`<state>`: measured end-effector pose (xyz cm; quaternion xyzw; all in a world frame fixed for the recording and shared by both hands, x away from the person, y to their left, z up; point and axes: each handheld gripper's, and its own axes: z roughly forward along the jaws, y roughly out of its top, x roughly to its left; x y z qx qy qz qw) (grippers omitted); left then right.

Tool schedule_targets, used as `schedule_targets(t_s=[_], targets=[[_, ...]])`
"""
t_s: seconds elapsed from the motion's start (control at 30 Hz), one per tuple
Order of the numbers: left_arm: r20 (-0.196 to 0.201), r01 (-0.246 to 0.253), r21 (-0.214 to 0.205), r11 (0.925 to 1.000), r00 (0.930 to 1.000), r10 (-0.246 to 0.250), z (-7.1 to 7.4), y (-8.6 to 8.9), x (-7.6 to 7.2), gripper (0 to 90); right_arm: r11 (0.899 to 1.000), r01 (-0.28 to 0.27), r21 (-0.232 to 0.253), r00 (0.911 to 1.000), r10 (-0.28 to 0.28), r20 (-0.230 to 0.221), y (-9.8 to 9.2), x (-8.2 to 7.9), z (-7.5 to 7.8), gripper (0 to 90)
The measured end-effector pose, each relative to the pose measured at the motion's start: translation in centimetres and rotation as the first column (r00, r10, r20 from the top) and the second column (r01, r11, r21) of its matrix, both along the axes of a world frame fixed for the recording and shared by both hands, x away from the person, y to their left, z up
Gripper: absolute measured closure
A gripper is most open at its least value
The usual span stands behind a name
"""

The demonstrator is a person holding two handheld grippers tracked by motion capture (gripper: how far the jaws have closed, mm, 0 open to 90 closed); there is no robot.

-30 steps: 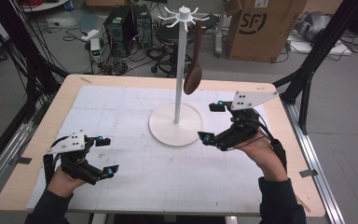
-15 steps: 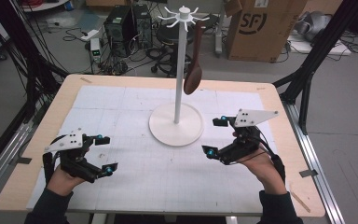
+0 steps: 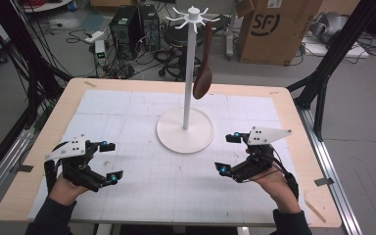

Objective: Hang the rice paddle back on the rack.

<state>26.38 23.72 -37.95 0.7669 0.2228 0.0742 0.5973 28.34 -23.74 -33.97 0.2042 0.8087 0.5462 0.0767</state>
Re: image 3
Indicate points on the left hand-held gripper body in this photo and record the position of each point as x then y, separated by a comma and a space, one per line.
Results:
68, 148

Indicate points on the white power strip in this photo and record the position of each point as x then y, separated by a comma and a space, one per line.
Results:
94, 36

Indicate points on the aluminium rail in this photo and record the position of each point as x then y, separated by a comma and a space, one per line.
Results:
329, 169
3, 166

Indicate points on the silver grey bundle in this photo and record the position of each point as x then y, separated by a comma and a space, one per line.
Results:
328, 26

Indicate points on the person's left hand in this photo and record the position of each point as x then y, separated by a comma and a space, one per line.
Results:
63, 192

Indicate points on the white device with green display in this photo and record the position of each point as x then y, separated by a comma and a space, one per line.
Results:
100, 52

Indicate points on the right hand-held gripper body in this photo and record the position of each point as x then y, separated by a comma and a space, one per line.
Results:
267, 135

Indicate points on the black computer tower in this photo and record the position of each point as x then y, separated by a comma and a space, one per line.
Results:
125, 36
150, 26

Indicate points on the black round stool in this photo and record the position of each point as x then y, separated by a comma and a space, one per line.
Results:
178, 39

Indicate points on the white utensil rack stand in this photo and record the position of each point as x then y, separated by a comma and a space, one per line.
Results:
189, 107

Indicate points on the white flat board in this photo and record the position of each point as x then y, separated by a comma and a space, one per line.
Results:
339, 50

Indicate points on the grey tape piece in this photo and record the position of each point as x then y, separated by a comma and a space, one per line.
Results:
323, 181
25, 168

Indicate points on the tan tape strip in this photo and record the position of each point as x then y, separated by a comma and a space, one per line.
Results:
316, 212

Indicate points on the white gridded mat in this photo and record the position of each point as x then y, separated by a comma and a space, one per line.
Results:
143, 169

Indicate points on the large cardboard box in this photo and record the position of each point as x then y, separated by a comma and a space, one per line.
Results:
274, 39

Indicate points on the white round table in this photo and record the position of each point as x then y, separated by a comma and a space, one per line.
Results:
45, 5

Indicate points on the person's right hand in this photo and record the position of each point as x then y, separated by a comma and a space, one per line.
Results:
279, 189

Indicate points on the brown wooden spoon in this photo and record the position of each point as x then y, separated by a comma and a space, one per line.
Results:
203, 81

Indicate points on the black metal frame stand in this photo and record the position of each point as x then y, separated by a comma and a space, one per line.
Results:
333, 55
23, 55

